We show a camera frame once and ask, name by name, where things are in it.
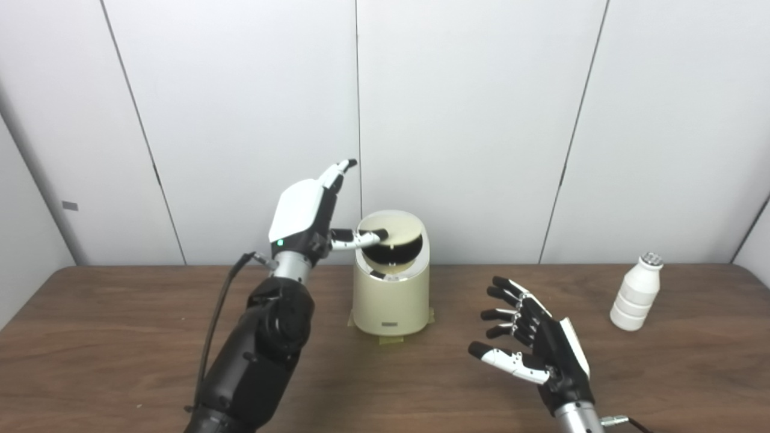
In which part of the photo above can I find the cream round bin lid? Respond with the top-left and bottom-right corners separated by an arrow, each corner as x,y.
359,211 -> 424,248

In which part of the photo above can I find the cream-colored round bin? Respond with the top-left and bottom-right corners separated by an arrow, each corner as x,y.
351,210 -> 431,337

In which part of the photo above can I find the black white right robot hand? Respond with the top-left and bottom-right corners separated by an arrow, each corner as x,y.
468,277 -> 597,416

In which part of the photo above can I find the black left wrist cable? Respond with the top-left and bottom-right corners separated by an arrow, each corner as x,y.
191,251 -> 279,416

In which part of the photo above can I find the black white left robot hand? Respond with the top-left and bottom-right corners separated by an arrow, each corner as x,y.
268,159 -> 389,266

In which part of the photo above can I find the small white plastic bottle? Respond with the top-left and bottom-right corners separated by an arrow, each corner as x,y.
609,253 -> 664,332

